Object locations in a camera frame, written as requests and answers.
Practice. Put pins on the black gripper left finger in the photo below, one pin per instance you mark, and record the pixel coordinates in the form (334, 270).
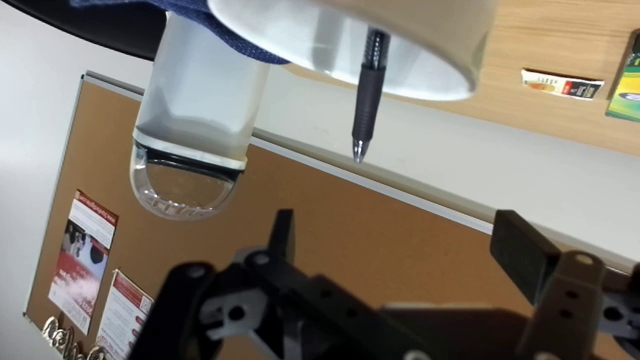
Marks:
(221, 312)

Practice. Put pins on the white printed mug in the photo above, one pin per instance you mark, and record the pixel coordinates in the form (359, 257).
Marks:
(427, 40)

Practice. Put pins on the green yellow crayon box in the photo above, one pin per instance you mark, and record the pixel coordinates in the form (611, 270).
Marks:
(626, 86)

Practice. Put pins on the cork pin board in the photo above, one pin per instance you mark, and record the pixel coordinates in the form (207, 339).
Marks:
(373, 226)

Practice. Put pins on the red white flyer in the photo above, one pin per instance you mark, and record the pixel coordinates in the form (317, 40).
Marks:
(123, 320)
(82, 261)

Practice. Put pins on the black pen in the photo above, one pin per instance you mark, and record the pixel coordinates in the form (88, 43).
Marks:
(369, 101)

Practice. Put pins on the white electric kettle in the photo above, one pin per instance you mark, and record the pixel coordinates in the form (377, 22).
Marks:
(196, 106)

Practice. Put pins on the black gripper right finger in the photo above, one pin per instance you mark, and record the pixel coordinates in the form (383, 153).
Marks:
(566, 301)

